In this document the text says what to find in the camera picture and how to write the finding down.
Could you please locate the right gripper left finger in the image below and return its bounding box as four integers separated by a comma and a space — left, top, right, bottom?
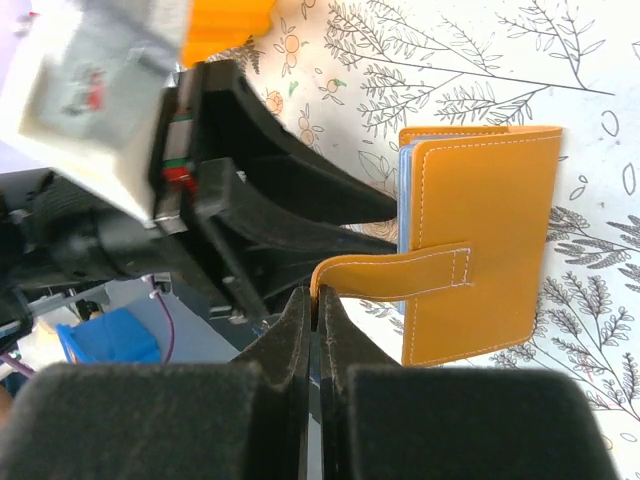
1, 287, 311, 479

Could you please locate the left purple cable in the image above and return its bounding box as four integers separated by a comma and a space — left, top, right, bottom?
149, 279, 177, 364

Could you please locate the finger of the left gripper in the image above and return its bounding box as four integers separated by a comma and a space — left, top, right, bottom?
199, 60, 396, 223
193, 158, 395, 320

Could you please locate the yellow plastic bin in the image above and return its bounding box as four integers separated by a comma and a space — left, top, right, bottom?
181, 0, 276, 68

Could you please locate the floral table mat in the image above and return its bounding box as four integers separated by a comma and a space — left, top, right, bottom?
225, 1, 639, 479

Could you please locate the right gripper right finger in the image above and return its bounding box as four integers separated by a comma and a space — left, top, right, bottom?
317, 287, 617, 479

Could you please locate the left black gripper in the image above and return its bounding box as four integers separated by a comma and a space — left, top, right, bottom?
1, 90, 240, 320

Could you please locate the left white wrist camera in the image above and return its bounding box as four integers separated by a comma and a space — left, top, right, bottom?
1, 1, 191, 223

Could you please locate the tan leather card holder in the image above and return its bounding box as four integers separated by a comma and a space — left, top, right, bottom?
311, 126, 562, 366

